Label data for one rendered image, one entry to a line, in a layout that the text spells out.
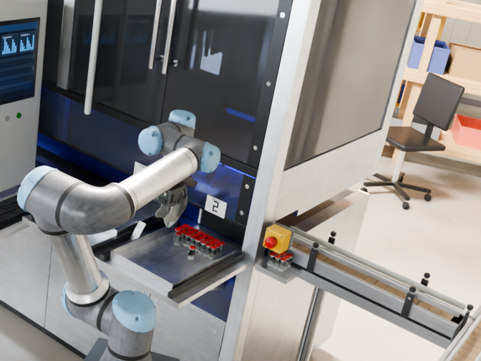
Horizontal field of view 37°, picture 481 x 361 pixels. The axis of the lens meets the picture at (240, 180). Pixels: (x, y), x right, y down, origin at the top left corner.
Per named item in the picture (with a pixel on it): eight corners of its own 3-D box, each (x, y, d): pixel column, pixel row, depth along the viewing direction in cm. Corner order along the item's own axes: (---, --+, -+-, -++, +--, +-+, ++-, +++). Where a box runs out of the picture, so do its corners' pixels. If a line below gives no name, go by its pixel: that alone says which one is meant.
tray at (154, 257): (175, 230, 258) (177, 221, 256) (233, 259, 246) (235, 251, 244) (109, 259, 231) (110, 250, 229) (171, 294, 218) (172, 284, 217)
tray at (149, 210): (127, 188, 283) (127, 180, 281) (177, 213, 271) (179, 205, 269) (62, 211, 255) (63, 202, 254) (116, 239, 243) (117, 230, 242)
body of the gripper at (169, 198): (148, 200, 208) (154, 162, 203) (167, 193, 215) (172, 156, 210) (168, 210, 204) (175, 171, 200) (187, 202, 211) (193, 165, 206)
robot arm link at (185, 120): (162, 111, 197) (180, 106, 204) (157, 147, 202) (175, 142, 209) (185, 119, 194) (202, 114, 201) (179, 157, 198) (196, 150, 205)
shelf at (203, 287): (117, 189, 286) (117, 184, 285) (261, 259, 254) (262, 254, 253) (21, 221, 247) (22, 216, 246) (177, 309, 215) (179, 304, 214)
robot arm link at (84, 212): (96, 214, 149) (225, 136, 186) (58, 196, 153) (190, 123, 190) (97, 258, 155) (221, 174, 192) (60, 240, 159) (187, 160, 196)
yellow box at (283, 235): (273, 240, 247) (277, 221, 244) (290, 248, 244) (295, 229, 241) (261, 246, 241) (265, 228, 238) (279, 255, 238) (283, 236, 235)
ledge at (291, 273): (275, 256, 258) (275, 251, 257) (305, 271, 252) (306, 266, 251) (254, 268, 246) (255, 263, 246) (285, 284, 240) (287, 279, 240)
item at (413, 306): (265, 264, 255) (274, 225, 249) (287, 251, 267) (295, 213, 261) (447, 353, 223) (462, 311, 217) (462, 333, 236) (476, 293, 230)
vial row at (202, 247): (175, 238, 252) (177, 226, 250) (215, 258, 244) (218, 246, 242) (172, 239, 250) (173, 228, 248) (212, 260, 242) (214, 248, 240)
